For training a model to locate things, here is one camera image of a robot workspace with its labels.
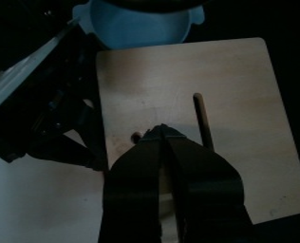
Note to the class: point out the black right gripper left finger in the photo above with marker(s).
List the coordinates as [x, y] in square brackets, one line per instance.
[132, 190]

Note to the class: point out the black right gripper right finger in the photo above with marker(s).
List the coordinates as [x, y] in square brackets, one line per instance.
[212, 196]

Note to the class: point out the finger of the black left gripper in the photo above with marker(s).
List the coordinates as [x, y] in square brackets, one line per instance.
[60, 150]
[93, 139]

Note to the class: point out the light blue plastic bowl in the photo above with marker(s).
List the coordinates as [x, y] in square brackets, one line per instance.
[140, 25]

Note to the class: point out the wooden drawer box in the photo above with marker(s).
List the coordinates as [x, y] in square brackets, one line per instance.
[233, 95]

